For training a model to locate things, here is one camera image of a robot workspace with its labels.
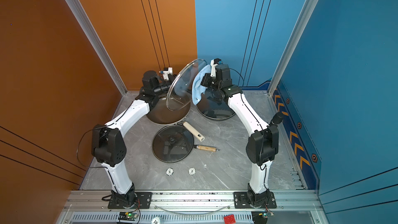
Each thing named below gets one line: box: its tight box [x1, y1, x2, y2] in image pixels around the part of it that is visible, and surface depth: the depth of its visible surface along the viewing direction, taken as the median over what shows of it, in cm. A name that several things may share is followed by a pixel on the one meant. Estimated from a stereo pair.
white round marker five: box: [165, 167, 174, 176], surface depth 84 cm
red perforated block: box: [223, 214, 236, 224], surface depth 69 cm
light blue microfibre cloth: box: [191, 64, 212, 106], surface depth 81 cm
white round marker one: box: [188, 167, 196, 175], surface depth 84 cm
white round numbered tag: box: [151, 216, 161, 224], surface depth 65 cm
